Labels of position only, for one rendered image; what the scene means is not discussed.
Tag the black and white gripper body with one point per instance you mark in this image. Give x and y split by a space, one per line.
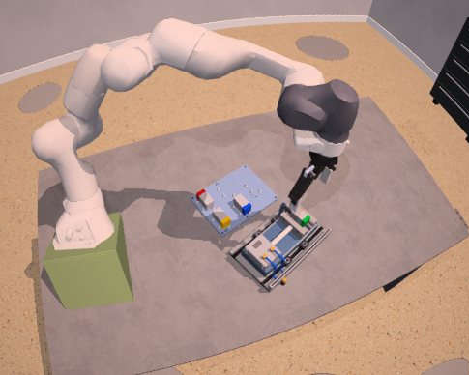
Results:
318 160

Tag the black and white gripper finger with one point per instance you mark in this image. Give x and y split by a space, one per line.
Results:
325 175
301 186

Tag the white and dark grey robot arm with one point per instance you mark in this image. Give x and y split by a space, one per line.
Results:
329 107

